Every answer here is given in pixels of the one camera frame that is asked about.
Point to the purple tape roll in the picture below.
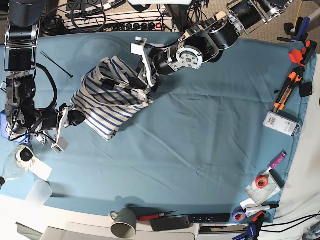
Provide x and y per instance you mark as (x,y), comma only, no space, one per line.
(238,215)

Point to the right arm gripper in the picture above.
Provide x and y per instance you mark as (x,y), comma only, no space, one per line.
(51,122)

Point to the blue plastic box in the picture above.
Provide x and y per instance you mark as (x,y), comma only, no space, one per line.
(4,134)

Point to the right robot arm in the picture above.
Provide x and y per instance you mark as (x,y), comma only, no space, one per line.
(23,119)

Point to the translucent plastic cup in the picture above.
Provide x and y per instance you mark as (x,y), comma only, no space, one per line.
(39,194)

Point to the clear plastic bottle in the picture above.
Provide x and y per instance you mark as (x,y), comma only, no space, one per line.
(18,163)

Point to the blue white striped T-shirt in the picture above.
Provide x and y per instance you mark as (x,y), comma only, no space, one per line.
(106,98)

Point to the blue bar clamp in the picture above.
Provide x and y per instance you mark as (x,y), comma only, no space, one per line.
(252,231)

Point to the orange black clamp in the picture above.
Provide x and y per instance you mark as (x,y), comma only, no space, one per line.
(303,56)

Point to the teal table cloth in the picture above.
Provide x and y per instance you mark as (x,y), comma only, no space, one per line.
(192,151)

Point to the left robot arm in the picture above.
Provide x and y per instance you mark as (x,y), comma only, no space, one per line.
(203,42)

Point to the black power strip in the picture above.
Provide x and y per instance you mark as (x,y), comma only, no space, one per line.
(137,26)

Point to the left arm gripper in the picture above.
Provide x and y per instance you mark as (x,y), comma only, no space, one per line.
(147,75)

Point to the black smartphone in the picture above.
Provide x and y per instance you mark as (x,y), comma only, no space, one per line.
(170,223)

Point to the black cable tie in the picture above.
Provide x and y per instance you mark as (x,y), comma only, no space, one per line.
(51,60)

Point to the white labelled box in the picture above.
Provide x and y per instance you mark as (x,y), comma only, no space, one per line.
(281,124)

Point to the white paper card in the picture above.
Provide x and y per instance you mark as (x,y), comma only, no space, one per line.
(41,170)

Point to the purple pen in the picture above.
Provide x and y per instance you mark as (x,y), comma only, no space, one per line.
(277,160)

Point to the red handled screwdriver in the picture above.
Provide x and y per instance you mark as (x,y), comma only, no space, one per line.
(155,216)

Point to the orange utility knife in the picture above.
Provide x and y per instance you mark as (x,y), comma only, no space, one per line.
(292,81)

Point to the grey ceramic mug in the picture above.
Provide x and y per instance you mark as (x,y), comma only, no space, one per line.
(124,224)

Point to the black remote control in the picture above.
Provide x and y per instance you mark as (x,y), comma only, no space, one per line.
(209,218)

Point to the orange tape roll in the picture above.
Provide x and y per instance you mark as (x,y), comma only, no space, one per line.
(261,181)

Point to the printed paper sheet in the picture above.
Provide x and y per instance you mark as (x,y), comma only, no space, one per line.
(259,196)

